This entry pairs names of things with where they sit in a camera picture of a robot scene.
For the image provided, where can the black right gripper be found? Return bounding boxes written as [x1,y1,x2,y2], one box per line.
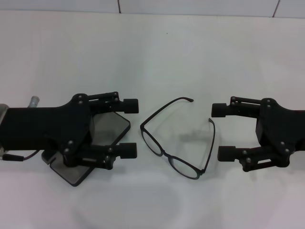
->
[211,96,305,172]

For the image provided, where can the left arm cable with connectors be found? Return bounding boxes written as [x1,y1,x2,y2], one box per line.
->
[1,95,41,162]

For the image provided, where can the black glasses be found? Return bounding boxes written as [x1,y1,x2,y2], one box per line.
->
[140,96,216,180]

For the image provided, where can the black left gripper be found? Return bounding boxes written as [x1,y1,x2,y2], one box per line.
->
[5,93,93,167]

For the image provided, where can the black glasses case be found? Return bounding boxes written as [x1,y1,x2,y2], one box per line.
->
[41,111,131,187]

